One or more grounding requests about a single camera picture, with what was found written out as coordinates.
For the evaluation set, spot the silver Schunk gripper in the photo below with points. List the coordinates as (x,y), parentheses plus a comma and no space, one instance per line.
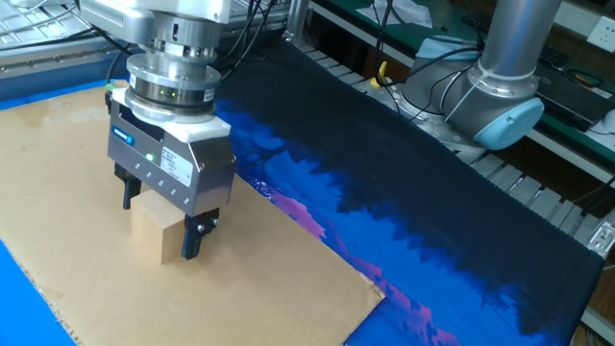
(206,173)

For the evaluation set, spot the large wooden cube block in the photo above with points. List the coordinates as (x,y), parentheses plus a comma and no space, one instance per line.
(154,230)

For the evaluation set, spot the silver UR5 robot arm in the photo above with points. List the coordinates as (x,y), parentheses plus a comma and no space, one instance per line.
(499,110)

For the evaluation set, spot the brown cardboard sheet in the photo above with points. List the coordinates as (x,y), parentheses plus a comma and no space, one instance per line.
(240,298)

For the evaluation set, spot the blue landscape printed cloth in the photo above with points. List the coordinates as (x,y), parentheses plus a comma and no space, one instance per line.
(384,192)

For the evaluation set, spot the white paper sheet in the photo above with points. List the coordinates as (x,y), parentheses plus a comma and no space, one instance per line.
(403,12)

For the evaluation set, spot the black flat device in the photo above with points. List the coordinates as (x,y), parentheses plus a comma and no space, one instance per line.
(576,103)

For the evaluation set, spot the white rounded object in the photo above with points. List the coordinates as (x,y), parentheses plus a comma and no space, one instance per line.
(610,121)

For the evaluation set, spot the aluminium profile post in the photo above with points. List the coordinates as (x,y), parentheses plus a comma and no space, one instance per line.
(297,19)

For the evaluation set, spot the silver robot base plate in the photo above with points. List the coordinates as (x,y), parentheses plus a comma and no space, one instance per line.
(435,132)

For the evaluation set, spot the silver corner bracket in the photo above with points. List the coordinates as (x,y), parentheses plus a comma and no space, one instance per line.
(604,238)

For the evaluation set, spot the white wall socket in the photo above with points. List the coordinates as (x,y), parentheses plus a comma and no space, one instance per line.
(603,33)

